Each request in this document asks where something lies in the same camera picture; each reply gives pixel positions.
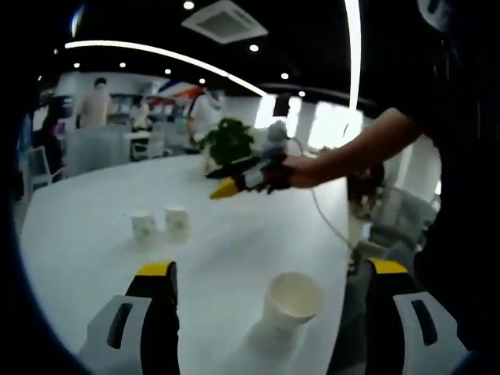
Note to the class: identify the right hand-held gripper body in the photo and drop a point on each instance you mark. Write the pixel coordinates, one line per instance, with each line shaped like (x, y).
(275, 140)

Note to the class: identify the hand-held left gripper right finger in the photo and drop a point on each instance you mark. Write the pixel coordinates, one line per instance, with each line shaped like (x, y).
(383, 336)

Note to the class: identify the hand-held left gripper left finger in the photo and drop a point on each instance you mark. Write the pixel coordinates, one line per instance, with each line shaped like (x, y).
(158, 340)

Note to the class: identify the printed paper cup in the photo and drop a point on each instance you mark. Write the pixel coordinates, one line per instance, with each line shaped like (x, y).
(144, 228)
(177, 224)
(297, 297)

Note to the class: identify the person's right hand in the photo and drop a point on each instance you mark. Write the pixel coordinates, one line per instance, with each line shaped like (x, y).
(298, 172)

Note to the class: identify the green potted plant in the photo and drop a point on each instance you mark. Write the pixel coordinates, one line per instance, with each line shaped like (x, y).
(228, 144)

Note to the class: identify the grey office chair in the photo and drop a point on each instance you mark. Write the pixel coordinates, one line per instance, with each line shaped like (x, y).
(148, 146)
(97, 152)

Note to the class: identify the group of round ceiling spotlights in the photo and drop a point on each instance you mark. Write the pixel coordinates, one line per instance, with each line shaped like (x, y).
(254, 47)

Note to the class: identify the dark blurred object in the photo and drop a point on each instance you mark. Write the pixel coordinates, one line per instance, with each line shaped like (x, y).
(365, 191)

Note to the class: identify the white table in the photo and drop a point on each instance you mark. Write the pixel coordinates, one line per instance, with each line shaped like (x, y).
(97, 254)

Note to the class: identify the straight ceiling light strip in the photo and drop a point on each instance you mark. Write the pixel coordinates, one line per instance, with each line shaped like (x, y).
(353, 51)

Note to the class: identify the ceiling air vent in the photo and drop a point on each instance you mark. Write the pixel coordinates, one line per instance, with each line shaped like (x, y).
(224, 19)

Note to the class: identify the long curved ceiling light strip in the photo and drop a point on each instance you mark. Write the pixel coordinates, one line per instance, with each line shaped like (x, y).
(156, 50)

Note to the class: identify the black wall screen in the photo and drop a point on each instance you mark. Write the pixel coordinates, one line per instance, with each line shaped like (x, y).
(281, 105)

